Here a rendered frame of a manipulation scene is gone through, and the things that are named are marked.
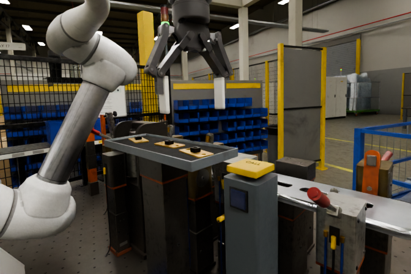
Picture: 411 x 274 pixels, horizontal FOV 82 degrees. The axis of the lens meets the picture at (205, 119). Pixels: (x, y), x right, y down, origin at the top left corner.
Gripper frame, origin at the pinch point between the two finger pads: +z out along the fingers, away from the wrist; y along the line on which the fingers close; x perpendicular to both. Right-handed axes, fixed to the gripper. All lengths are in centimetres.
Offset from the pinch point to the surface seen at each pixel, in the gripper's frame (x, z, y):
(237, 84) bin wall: 215, -18, 216
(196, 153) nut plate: -1.1, 9.8, -0.7
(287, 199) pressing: -4.4, 26.0, 25.4
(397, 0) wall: 398, -451, 1502
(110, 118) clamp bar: 82, 8, 3
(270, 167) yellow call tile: -16.1, 10.3, 4.3
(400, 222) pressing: -26, 26, 34
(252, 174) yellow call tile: -16.3, 10.5, 0.0
